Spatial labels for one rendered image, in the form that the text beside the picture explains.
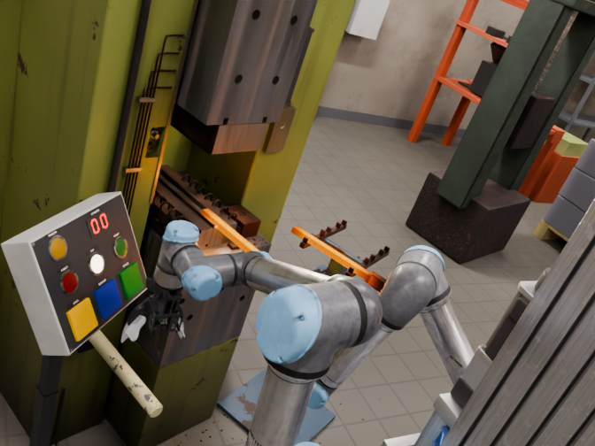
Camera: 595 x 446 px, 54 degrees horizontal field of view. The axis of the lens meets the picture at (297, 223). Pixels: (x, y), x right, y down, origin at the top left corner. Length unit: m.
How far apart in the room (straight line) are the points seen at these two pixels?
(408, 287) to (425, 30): 5.93
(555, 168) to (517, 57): 2.69
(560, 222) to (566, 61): 1.61
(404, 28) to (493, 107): 2.79
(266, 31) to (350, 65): 5.11
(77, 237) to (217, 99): 0.54
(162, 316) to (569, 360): 0.87
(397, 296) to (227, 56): 0.77
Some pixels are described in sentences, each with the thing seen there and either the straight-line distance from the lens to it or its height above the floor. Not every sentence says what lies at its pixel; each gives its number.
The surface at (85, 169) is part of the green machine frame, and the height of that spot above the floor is 1.18.
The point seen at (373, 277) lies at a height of 0.94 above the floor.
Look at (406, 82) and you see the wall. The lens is 7.31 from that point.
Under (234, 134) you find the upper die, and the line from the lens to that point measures 1.78.
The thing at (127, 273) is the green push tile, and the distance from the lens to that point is 1.59.
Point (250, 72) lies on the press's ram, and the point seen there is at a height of 1.53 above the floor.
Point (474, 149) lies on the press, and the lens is 4.49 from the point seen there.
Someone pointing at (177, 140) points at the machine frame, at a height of 1.06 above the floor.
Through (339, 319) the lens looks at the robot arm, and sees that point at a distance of 0.94.
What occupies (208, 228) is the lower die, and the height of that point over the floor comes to 0.99.
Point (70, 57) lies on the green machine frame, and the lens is 1.73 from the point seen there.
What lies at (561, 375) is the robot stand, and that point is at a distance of 0.97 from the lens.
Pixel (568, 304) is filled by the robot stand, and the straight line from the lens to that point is 0.95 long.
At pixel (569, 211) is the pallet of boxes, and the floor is 0.38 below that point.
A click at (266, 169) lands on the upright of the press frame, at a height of 1.10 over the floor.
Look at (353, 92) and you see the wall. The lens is 6.95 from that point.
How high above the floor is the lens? 1.97
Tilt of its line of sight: 27 degrees down
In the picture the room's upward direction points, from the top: 20 degrees clockwise
